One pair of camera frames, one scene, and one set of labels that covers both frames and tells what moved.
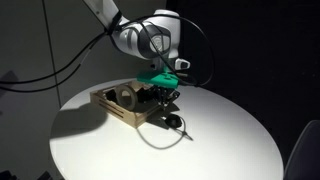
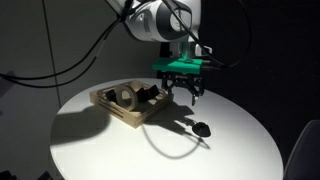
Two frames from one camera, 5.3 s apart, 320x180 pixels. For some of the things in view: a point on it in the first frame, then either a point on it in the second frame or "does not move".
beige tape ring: [133, 97] does not move
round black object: [173, 121] -> [201, 129]
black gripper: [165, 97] -> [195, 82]
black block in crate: [145, 95] does not move
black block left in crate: [111, 95] does not move
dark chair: [304, 161] does not move
